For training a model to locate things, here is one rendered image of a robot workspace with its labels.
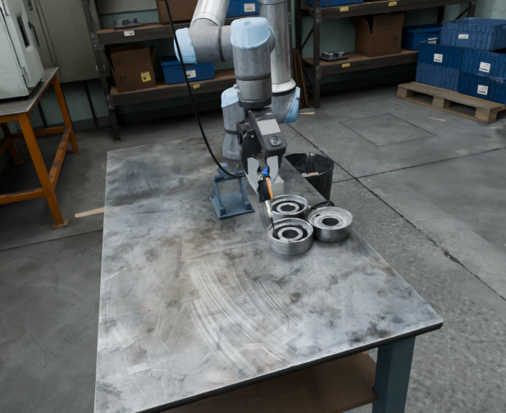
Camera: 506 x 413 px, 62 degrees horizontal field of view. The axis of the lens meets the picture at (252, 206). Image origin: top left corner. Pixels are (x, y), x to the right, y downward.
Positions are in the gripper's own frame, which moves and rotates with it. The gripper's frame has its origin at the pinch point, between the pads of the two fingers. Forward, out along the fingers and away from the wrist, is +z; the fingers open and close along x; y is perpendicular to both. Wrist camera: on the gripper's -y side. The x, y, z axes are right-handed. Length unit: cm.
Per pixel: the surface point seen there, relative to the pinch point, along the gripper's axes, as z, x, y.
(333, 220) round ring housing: 10.9, -15.8, -4.0
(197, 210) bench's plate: 13.2, 14.1, 19.2
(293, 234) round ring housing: 11.7, -4.9, -5.0
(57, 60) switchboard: 17, 88, 377
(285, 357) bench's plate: 13.0, 9.2, -37.3
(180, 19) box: -10, -31, 345
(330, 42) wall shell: 36, -210, 397
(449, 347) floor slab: 93, -75, 11
